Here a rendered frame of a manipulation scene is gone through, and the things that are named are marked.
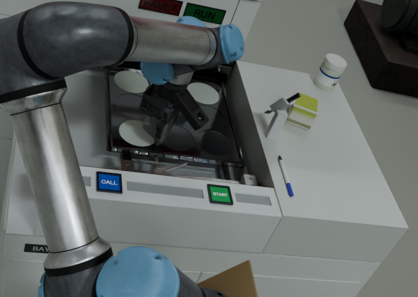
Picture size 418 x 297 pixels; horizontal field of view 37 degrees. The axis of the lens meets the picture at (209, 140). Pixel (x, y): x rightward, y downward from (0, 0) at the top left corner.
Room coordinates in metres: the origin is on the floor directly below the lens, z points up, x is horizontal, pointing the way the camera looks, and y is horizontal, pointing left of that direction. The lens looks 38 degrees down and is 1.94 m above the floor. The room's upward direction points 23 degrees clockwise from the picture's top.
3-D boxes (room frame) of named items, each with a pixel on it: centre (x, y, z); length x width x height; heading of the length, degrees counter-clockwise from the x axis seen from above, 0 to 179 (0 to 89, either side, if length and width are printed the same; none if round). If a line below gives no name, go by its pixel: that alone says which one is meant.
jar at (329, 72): (1.74, -0.27, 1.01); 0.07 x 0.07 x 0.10
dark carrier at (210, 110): (1.39, 0.13, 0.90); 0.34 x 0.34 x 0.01; 23
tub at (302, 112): (1.49, -0.21, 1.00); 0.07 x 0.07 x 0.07; 4
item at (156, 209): (1.03, 0.04, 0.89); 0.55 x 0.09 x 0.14; 113
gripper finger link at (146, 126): (1.22, 0.14, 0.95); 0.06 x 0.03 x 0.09; 76
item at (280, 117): (1.38, -0.14, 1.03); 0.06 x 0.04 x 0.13; 23
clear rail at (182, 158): (1.22, 0.05, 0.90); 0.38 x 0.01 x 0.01; 113
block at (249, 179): (1.22, -0.15, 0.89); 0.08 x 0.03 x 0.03; 23
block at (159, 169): (1.12, 0.08, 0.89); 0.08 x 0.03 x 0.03; 23
